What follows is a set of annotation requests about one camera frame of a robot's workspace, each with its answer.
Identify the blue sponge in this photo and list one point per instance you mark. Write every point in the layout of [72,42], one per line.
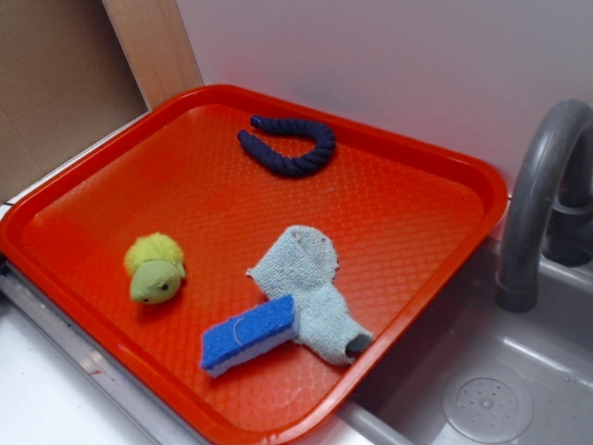
[248,335]

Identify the light blue terry cloth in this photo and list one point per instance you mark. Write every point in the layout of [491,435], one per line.
[302,263]

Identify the orange plastic tray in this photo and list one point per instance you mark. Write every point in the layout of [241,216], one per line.
[403,217]

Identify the green plush toy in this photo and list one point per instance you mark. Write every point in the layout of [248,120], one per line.
[155,264]

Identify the grey toy sink basin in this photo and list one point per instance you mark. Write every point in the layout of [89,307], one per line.
[468,372]

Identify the wooden board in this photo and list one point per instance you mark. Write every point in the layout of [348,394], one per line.
[155,43]

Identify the grey plastic faucet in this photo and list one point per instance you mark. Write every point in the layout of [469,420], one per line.
[550,215]

